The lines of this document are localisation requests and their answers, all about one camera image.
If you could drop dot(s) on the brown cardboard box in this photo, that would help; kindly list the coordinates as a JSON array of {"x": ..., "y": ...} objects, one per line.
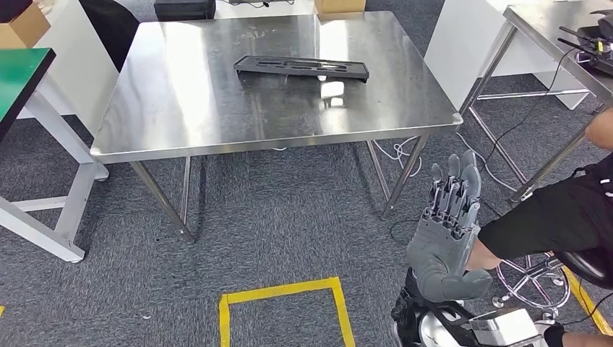
[
  {"x": 340, "y": 6},
  {"x": 26, "y": 31}
]

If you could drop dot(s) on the black bag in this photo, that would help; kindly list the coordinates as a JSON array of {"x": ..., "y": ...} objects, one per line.
[{"x": 12, "y": 7}]

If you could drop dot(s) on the black office chair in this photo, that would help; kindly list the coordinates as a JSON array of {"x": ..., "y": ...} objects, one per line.
[{"x": 112, "y": 28}]

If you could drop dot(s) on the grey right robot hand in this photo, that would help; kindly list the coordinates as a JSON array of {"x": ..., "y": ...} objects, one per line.
[{"x": 440, "y": 249}]

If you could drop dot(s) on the green top white leg table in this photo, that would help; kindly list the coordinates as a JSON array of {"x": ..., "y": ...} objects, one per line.
[{"x": 19, "y": 76}]

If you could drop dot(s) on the black hard case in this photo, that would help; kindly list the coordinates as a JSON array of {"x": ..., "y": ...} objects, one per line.
[{"x": 184, "y": 8}]

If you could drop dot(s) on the black radio receiver with antennas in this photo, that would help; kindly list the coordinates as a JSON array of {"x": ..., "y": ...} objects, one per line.
[{"x": 594, "y": 48}]

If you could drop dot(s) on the stainless steel table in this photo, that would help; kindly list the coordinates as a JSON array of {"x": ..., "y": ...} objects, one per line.
[{"x": 541, "y": 19}]

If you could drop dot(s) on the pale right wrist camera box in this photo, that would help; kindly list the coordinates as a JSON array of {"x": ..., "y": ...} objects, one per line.
[{"x": 507, "y": 325}]

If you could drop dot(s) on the person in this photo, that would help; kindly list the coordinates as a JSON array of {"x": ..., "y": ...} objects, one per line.
[{"x": 550, "y": 225}]

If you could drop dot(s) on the white desk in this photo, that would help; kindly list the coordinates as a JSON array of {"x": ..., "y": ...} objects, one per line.
[
  {"x": 81, "y": 96},
  {"x": 459, "y": 43},
  {"x": 263, "y": 9}
]

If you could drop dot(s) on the chrome stool with black seat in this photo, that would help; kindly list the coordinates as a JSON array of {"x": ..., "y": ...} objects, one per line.
[{"x": 589, "y": 268}]

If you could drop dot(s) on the stainless steel workbench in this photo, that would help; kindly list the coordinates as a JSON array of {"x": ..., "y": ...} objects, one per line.
[{"x": 215, "y": 86}]

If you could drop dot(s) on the yellow floor tape rectangle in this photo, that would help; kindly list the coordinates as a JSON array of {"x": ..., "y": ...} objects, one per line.
[
  {"x": 582, "y": 297},
  {"x": 282, "y": 289}
]

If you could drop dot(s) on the black plastic trim part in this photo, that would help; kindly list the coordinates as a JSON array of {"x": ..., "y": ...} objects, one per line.
[{"x": 297, "y": 67}]

